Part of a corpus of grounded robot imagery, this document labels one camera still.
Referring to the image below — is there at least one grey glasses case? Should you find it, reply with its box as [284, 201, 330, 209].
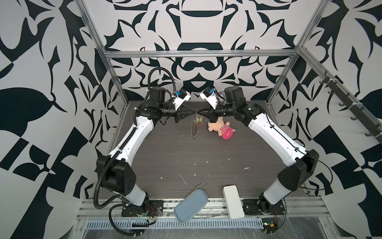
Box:
[174, 189, 209, 223]

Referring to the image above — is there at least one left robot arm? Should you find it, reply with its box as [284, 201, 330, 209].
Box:
[93, 83, 196, 209]

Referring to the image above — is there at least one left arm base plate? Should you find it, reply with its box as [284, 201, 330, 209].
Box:
[121, 199, 164, 217]

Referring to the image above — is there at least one pink plush doll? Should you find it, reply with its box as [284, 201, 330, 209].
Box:
[208, 117, 236, 140]

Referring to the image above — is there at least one white rectangular box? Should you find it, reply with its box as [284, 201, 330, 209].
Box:
[223, 185, 245, 220]

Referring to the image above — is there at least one metal keyring with chain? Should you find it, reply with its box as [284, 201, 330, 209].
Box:
[191, 115, 201, 139]

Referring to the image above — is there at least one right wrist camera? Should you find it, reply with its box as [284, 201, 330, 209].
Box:
[200, 87, 218, 110]

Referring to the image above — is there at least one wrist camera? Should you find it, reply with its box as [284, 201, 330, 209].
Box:
[200, 87, 218, 110]
[173, 89, 191, 111]

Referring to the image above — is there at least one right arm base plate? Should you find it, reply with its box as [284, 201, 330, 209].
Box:
[241, 199, 285, 216]

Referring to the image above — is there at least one wall hook rack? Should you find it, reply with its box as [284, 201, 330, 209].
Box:
[320, 70, 382, 144]

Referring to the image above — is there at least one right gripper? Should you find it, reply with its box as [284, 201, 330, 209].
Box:
[197, 102, 238, 123]

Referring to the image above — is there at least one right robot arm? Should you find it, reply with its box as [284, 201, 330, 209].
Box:
[197, 86, 318, 213]

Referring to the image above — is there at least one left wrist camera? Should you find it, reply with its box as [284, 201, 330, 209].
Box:
[173, 89, 191, 111]

